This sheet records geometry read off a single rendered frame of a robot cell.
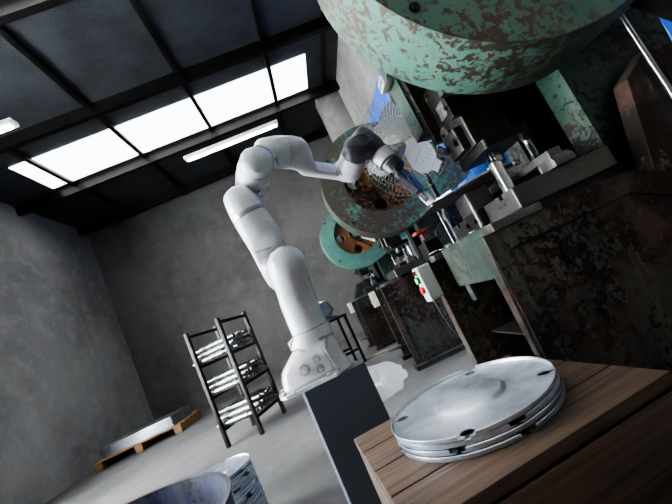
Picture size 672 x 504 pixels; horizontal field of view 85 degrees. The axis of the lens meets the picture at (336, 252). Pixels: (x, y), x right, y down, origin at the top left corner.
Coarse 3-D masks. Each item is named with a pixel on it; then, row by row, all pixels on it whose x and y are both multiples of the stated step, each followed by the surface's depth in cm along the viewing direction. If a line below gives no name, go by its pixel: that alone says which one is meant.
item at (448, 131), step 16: (432, 96) 126; (432, 112) 130; (480, 112) 115; (496, 112) 115; (448, 128) 124; (464, 128) 116; (480, 128) 114; (496, 128) 114; (448, 144) 123; (464, 144) 116
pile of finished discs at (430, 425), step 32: (448, 384) 74; (480, 384) 65; (512, 384) 60; (544, 384) 55; (416, 416) 65; (448, 416) 59; (480, 416) 54; (512, 416) 49; (544, 416) 51; (416, 448) 55; (448, 448) 51; (480, 448) 51
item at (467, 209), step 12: (492, 180) 113; (456, 192) 111; (468, 192) 113; (480, 192) 113; (432, 204) 110; (444, 204) 117; (456, 204) 121; (468, 204) 114; (480, 204) 113; (420, 216) 122; (468, 216) 117; (480, 216) 112; (468, 228) 119
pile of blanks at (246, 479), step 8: (248, 464) 137; (240, 472) 132; (248, 472) 133; (232, 480) 125; (240, 480) 127; (248, 480) 130; (256, 480) 135; (232, 488) 124; (240, 488) 126; (248, 488) 131; (256, 488) 132; (240, 496) 127; (248, 496) 128; (256, 496) 130; (264, 496) 135
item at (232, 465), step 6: (234, 456) 148; (240, 456) 146; (246, 456) 142; (228, 462) 145; (234, 462) 141; (240, 462) 137; (246, 462) 133; (210, 468) 147; (216, 468) 144; (222, 468) 138; (228, 468) 136; (234, 468) 133; (240, 468) 129; (228, 474) 130; (234, 474) 127
